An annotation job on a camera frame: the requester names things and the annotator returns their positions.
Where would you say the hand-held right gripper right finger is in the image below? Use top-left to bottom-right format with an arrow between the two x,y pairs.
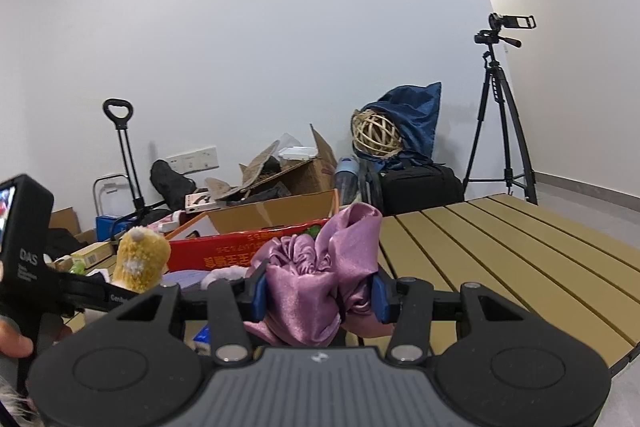
370,271 -> 538,367

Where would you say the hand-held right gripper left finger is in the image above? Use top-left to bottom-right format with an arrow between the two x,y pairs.
102,264 -> 271,365

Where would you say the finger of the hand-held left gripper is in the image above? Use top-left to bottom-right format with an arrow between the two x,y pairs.
59,272 -> 138,314

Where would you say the purple satin cloth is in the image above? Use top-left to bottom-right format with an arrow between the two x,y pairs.
245,202 -> 401,348

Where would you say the yellow white alpaca plush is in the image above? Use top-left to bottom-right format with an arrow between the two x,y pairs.
111,227 -> 171,293

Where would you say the person's left hand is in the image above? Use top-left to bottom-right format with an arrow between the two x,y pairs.
0,314 -> 37,359

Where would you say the beige carton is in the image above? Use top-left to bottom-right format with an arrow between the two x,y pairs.
70,241 -> 117,268

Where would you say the open cardboard box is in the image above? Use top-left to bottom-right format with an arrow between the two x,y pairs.
47,207 -> 96,248

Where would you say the red cardboard box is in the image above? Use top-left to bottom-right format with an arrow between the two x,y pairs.
165,189 -> 341,275

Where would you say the blue white tissue pack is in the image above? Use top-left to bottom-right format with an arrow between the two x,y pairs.
192,324 -> 213,353

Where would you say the blue plastic crate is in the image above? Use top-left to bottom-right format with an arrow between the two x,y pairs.
96,214 -> 136,240

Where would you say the white printed box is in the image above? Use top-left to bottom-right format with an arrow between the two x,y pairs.
185,192 -> 221,212

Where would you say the black suitcase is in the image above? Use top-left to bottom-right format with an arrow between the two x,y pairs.
360,162 -> 466,218

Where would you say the blue water bottle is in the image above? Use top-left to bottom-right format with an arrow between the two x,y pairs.
334,156 -> 361,206

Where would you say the tan slatted folding table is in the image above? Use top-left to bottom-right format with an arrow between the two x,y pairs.
345,193 -> 640,383

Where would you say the torn cardboard box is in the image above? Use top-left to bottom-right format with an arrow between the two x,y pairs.
205,124 -> 338,202

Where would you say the black bag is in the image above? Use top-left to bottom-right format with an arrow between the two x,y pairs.
150,159 -> 197,210

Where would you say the white plastic food container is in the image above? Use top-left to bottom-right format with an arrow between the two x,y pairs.
277,146 -> 318,162

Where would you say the wicker ball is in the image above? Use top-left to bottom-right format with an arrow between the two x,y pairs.
351,108 -> 403,158

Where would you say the blue fabric bag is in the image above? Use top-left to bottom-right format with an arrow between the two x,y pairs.
352,82 -> 443,172

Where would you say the black tripod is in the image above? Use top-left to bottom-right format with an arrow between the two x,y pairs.
462,42 -> 538,205

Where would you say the white wall outlet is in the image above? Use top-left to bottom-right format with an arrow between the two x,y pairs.
166,147 -> 220,172

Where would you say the black cart handle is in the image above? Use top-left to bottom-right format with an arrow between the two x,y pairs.
102,98 -> 151,218

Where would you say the black camcorder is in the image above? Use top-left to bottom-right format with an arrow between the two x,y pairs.
475,13 -> 537,48

